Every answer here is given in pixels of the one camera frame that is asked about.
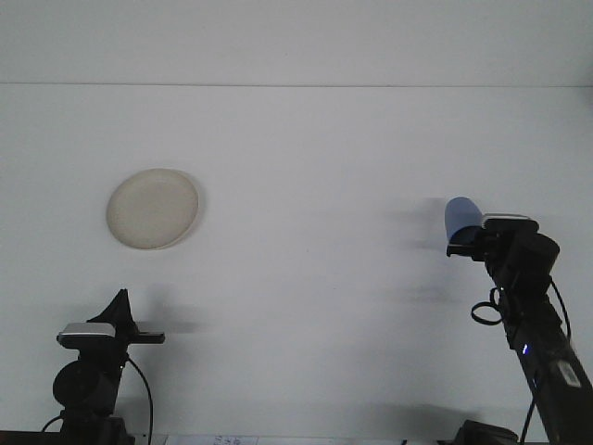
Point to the pale round plate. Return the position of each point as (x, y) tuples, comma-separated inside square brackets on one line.
[(153, 211)]

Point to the pale blue cup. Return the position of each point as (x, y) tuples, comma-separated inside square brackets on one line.
[(461, 213)]

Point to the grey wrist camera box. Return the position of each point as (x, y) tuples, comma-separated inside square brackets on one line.
[(509, 222), (88, 331)]

